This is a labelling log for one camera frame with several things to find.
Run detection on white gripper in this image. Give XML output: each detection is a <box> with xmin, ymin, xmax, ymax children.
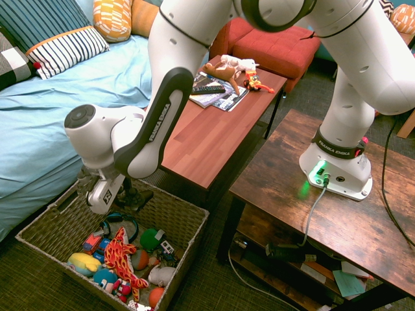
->
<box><xmin>85</xmin><ymin>170</ymin><xmax>133</xmax><ymax>216</ymax></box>

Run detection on black gamepad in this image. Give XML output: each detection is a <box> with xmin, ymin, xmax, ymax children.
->
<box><xmin>115</xmin><ymin>187</ymin><xmax>154</xmax><ymax>212</ymax></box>

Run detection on woven grey basket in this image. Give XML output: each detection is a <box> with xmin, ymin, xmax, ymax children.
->
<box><xmin>15</xmin><ymin>177</ymin><xmax>210</xmax><ymax>311</ymax></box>

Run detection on blue black headphones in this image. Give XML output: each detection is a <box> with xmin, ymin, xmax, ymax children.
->
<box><xmin>99</xmin><ymin>212</ymin><xmax>139</xmax><ymax>244</ymax></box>

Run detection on green plush ball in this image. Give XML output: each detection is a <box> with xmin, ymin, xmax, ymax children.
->
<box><xmin>139</xmin><ymin>228</ymin><xmax>166</xmax><ymax>252</ymax></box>

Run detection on red toy car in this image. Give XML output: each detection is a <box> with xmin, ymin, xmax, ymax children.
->
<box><xmin>82</xmin><ymin>233</ymin><xmax>104</xmax><ymax>255</ymax></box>

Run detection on orange flame pattern plush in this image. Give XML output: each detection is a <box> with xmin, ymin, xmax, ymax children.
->
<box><xmin>103</xmin><ymin>226</ymin><xmax>150</xmax><ymax>304</ymax></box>

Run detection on blue toy car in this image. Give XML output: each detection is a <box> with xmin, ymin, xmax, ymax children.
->
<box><xmin>93</xmin><ymin>239</ymin><xmax>113</xmax><ymax>263</ymax></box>

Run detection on grey orange plush ball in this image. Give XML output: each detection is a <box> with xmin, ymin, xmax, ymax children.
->
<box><xmin>131</xmin><ymin>249</ymin><xmax>150</xmax><ymax>271</ymax></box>

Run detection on white blue toy truck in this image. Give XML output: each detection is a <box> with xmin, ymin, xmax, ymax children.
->
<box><xmin>158</xmin><ymin>239</ymin><xmax>178</xmax><ymax>262</ymax></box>

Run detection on yellow plush toy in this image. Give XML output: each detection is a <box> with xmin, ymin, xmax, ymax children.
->
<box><xmin>67</xmin><ymin>252</ymin><xmax>103</xmax><ymax>278</ymax></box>

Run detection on blue haired plush doll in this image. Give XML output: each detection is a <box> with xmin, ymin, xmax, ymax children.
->
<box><xmin>93</xmin><ymin>268</ymin><xmax>118</xmax><ymax>291</ymax></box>

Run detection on white plush toy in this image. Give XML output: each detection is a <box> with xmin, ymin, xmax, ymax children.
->
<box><xmin>148</xmin><ymin>264</ymin><xmax>178</xmax><ymax>288</ymax></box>

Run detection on reddish wooden coffee table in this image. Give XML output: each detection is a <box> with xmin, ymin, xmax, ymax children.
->
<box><xmin>160</xmin><ymin>54</ymin><xmax>288</xmax><ymax>211</ymax></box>

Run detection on black remote control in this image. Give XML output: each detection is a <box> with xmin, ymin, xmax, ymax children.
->
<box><xmin>191</xmin><ymin>84</ymin><xmax>227</xmax><ymax>95</ymax></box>

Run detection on business magazine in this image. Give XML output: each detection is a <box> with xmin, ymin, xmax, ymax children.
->
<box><xmin>212</xmin><ymin>86</ymin><xmax>250</xmax><ymax>113</ymax></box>

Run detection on brown kangaroo plush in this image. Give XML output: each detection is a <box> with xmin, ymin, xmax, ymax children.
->
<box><xmin>202</xmin><ymin>61</ymin><xmax>244</xmax><ymax>97</ymax></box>

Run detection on white navy striped pillow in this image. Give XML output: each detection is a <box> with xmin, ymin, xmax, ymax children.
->
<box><xmin>25</xmin><ymin>25</ymin><xmax>111</xmax><ymax>80</ymax></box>

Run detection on rustic dark wooden table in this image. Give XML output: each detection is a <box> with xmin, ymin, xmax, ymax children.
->
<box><xmin>216</xmin><ymin>108</ymin><xmax>415</xmax><ymax>311</ymax></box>

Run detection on black white checkered pillow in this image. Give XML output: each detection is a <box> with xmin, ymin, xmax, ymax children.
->
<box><xmin>0</xmin><ymin>30</ymin><xmax>42</xmax><ymax>91</ymax></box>

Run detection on orange toy excavator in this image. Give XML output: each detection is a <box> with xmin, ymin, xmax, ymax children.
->
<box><xmin>243</xmin><ymin>69</ymin><xmax>276</xmax><ymax>94</ymax></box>

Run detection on black power supply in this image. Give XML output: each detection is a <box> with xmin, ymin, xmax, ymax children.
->
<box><xmin>265</xmin><ymin>242</ymin><xmax>317</xmax><ymax>263</ymax></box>

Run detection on yellow white patterned bolster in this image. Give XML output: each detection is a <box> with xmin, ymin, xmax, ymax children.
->
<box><xmin>93</xmin><ymin>0</ymin><xmax>134</xmax><ymax>43</ymax></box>

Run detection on white unicorn plush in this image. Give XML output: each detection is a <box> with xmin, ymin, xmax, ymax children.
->
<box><xmin>220</xmin><ymin>54</ymin><xmax>260</xmax><ymax>78</ymax></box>

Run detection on mustard yellow pillow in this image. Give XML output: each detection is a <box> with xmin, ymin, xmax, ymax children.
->
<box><xmin>130</xmin><ymin>0</ymin><xmax>161</xmax><ymax>39</ymax></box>

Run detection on blue striped pillow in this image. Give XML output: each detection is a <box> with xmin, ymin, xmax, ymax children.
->
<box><xmin>0</xmin><ymin>0</ymin><xmax>93</xmax><ymax>54</ymax></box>

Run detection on white paper sheet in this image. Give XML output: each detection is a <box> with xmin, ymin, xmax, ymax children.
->
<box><xmin>300</xmin><ymin>262</ymin><xmax>328</xmax><ymax>282</ymax></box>

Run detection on red upholstered ottoman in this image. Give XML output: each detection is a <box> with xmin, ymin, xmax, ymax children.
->
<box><xmin>209</xmin><ymin>16</ymin><xmax>322</xmax><ymax>95</ymax></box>

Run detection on green paper sheet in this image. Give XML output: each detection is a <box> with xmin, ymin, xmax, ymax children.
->
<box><xmin>332</xmin><ymin>268</ymin><xmax>367</xmax><ymax>299</ymax></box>

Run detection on light wooden furniture leg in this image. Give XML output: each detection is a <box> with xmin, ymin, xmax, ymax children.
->
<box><xmin>397</xmin><ymin>108</ymin><xmax>415</xmax><ymax>139</ymax></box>

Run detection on orange patterned pillow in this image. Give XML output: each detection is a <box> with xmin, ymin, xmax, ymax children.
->
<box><xmin>388</xmin><ymin>3</ymin><xmax>415</xmax><ymax>35</ymax></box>

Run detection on white floor cable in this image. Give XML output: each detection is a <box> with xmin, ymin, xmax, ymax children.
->
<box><xmin>226</xmin><ymin>248</ymin><xmax>294</xmax><ymax>307</ymax></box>

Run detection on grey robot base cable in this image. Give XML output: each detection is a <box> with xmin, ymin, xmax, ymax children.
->
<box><xmin>298</xmin><ymin>176</ymin><xmax>331</xmax><ymax>249</ymax></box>

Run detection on black power cable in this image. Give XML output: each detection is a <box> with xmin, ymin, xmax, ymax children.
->
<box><xmin>381</xmin><ymin>115</ymin><xmax>415</xmax><ymax>249</ymax></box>

